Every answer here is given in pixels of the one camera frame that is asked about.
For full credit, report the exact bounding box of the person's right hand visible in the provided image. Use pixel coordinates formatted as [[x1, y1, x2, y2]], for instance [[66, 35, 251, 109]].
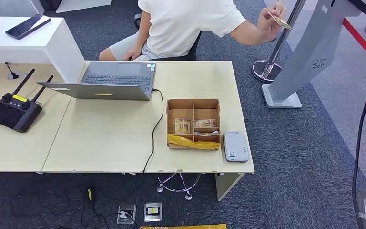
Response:
[[123, 45, 142, 61]]

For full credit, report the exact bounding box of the person's left hand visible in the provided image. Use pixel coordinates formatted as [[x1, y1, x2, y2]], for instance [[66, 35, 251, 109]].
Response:
[[257, 1, 287, 42]]

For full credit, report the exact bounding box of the person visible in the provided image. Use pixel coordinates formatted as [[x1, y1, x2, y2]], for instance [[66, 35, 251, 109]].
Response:
[[99, 0, 287, 61]]

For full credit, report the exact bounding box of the square golden key card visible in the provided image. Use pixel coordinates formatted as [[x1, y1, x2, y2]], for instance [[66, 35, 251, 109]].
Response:
[[174, 118, 192, 135]]

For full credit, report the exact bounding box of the long golden key card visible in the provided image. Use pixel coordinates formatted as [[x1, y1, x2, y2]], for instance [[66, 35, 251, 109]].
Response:
[[193, 119, 217, 129]]

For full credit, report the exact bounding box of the white card in box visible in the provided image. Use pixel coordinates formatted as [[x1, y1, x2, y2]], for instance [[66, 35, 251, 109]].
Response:
[[194, 130, 220, 137]]

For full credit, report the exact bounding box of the grey card reader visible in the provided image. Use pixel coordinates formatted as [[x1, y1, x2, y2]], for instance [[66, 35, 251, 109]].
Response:
[[223, 131, 251, 163]]

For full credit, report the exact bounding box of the red barrier belt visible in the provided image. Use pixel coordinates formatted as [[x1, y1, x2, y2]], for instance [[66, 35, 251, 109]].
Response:
[[342, 18, 366, 71]]

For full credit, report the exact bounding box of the grey laptop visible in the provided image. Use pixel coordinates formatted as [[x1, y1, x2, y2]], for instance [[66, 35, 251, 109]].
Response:
[[37, 61, 157, 101]]

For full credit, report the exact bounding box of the silver kiosk stand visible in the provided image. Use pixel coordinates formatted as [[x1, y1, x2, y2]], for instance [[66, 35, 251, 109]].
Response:
[[261, 0, 366, 109]]

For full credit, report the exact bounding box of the black office chair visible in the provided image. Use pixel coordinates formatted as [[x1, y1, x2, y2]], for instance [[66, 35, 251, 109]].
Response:
[[134, 13, 203, 61]]

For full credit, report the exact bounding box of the cardboard divider box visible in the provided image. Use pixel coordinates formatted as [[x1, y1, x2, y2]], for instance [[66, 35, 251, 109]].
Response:
[[166, 98, 222, 150]]

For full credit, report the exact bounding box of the white furniture panel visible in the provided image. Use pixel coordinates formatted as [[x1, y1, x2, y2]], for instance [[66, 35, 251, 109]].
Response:
[[55, 0, 112, 14]]

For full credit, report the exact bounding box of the white raised counter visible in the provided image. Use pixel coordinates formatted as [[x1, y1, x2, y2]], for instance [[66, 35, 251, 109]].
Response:
[[0, 16, 86, 83]]

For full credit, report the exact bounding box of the black smartphone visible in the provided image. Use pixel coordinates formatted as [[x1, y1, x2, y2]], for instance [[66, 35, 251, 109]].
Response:
[[5, 13, 51, 41]]

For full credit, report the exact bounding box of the yellow tape strip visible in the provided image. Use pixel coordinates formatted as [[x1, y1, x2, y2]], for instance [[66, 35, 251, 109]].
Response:
[[167, 133, 221, 150]]

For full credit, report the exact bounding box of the black remote controller with antennas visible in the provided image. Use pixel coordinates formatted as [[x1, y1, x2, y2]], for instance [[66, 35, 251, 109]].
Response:
[[0, 68, 54, 134]]

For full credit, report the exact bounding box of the chrome stool base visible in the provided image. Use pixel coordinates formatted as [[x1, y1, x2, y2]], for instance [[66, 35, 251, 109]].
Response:
[[156, 173, 202, 201]]

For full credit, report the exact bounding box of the open metal floor socket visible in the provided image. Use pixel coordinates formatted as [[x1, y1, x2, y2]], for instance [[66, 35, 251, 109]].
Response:
[[116, 204, 137, 225]]

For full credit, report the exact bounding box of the closed metal floor socket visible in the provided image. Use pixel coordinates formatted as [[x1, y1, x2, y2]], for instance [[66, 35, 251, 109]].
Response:
[[143, 202, 163, 222]]

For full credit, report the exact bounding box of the beige desk leg panel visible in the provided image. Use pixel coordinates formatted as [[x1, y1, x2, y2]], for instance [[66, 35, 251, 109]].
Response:
[[215, 173, 245, 202]]

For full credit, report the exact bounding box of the yellow sheet on floor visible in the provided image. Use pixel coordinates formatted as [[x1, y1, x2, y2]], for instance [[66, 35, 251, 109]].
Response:
[[140, 223, 227, 229]]

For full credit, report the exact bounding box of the chrome stanchion post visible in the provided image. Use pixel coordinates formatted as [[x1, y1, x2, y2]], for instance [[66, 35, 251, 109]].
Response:
[[252, 0, 307, 83]]

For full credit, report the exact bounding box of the black laptop power cable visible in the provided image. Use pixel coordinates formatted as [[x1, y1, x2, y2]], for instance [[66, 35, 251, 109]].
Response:
[[142, 88, 165, 174]]

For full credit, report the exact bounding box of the black floor cable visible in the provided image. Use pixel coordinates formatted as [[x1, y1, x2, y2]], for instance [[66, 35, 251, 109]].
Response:
[[9, 185, 121, 229]]

